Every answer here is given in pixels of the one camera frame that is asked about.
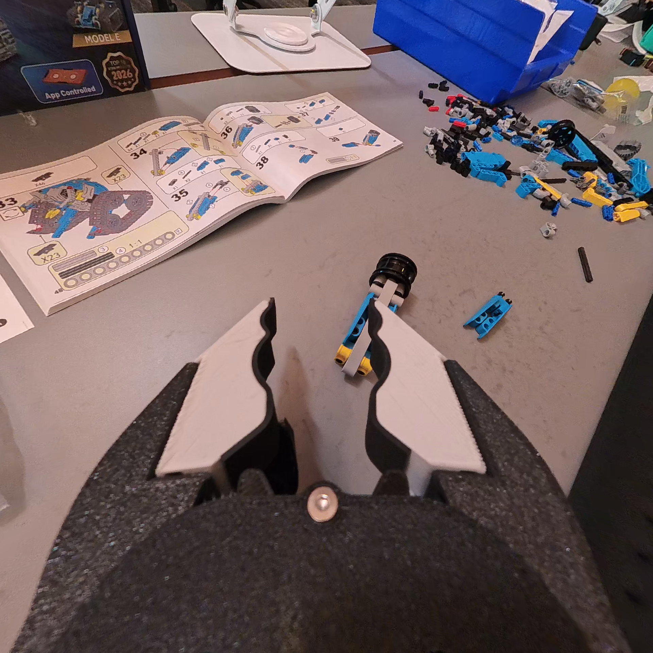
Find white stand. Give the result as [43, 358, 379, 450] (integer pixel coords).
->
[191, 0, 372, 73]

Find pile of toy bricks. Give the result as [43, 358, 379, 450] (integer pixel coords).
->
[418, 82, 653, 222]

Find clear plastic parts bags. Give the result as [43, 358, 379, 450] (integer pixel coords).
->
[528, 0, 576, 64]

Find wheel and beam assembly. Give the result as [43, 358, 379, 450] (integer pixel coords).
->
[334, 252, 418, 379]

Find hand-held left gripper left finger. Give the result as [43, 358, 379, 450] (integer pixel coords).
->
[154, 297, 280, 493]

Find instruction manual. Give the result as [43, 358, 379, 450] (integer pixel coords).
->
[0, 92, 404, 317]

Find grey desk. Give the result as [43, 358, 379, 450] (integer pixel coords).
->
[0, 6, 653, 653]

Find blue panel brick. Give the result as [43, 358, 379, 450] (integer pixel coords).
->
[463, 291, 513, 340]

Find robot kit box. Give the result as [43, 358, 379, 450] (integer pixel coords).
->
[0, 0, 152, 118]

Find blue bin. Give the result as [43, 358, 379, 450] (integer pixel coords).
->
[373, 0, 599, 105]

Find black studded mat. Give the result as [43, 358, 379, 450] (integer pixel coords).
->
[569, 296, 653, 653]

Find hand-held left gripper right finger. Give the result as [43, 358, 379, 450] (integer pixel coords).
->
[366, 299, 487, 497]

